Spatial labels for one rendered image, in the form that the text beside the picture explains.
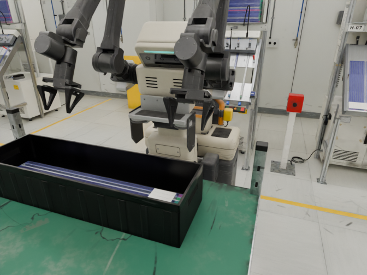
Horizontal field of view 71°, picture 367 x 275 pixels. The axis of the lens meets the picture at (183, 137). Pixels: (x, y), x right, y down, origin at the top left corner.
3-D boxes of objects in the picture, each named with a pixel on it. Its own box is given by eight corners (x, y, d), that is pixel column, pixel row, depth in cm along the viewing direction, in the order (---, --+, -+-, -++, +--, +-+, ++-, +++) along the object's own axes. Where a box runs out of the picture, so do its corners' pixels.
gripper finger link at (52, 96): (49, 109, 78) (55, 79, 78) (31, 107, 80) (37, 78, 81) (66, 113, 85) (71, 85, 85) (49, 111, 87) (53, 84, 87)
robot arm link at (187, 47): (218, 32, 69) (188, 32, 72) (210, 9, 58) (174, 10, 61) (212, 76, 69) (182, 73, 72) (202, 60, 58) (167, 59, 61)
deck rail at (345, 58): (344, 114, 216) (346, 111, 211) (341, 114, 217) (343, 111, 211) (346, 48, 240) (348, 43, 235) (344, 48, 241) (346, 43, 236)
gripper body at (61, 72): (66, 85, 77) (71, 61, 77) (40, 82, 80) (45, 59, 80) (81, 90, 83) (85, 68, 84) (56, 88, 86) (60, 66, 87)
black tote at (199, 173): (202, 199, 68) (203, 163, 64) (179, 249, 53) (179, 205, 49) (37, 163, 86) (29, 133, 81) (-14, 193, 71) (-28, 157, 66)
